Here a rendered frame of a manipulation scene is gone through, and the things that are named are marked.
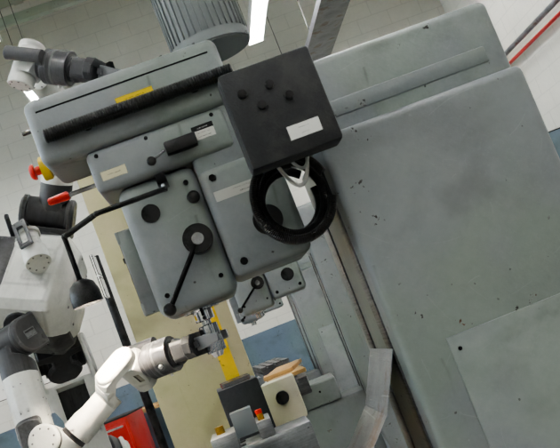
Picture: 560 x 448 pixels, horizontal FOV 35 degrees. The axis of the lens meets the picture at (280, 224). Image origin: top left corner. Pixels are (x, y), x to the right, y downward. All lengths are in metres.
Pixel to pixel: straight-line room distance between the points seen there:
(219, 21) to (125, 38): 9.69
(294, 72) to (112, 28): 10.12
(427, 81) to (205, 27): 0.54
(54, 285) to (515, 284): 1.17
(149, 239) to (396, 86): 0.68
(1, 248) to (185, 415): 1.59
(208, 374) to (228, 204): 1.89
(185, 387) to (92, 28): 8.53
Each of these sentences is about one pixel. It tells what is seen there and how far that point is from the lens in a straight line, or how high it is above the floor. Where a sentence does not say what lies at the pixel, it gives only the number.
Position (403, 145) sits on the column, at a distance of 2.02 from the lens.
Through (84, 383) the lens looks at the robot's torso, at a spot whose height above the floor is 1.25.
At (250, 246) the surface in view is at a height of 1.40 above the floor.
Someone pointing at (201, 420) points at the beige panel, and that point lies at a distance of 3.89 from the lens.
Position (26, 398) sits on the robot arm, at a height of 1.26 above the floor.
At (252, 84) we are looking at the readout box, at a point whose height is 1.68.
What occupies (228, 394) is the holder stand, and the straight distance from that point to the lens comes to 2.59.
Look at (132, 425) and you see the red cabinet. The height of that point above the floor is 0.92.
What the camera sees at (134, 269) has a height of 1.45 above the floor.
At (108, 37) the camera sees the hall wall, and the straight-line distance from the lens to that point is 11.91.
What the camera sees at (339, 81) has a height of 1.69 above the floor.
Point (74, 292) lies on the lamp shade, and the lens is 2.13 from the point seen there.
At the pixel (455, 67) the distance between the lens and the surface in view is 2.22.
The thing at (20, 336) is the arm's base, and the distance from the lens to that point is 2.33.
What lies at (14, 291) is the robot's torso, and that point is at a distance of 2.44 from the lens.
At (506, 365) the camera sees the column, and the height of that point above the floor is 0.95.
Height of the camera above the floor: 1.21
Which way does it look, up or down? 6 degrees up
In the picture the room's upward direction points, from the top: 21 degrees counter-clockwise
